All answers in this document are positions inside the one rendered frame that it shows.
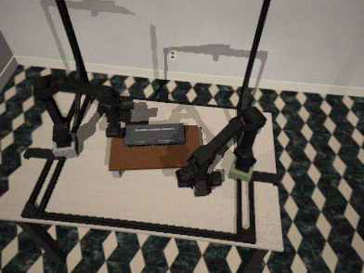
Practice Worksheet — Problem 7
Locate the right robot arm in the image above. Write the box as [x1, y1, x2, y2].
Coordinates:
[32, 74, 134, 149]

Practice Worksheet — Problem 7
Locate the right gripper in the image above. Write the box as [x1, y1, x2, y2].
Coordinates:
[105, 109, 121, 137]

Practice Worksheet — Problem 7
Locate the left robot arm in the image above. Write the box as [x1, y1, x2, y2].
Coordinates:
[175, 107, 267, 197]

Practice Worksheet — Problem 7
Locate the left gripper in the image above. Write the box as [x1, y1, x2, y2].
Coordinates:
[177, 172, 222, 189]

